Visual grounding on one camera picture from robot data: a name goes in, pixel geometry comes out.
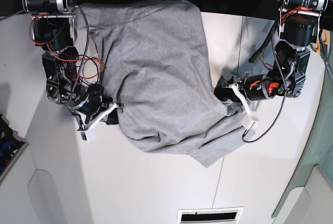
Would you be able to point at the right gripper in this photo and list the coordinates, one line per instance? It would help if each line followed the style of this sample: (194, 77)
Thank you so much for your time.
(89, 101)

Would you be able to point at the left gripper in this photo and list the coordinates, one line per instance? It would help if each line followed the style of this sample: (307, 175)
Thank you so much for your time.
(252, 87)

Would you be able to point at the grey t-shirt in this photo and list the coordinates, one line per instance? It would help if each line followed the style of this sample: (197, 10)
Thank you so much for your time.
(157, 67)

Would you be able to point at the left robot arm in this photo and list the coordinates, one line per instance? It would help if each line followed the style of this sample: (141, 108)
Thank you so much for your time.
(296, 28)

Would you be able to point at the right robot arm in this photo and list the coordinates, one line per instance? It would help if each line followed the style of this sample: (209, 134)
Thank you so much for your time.
(72, 79)

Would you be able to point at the bin with blue items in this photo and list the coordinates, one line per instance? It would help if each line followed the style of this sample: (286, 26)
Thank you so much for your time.
(12, 146)

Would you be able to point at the orange handled scissors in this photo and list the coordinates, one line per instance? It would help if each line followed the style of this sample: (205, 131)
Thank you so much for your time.
(321, 48)

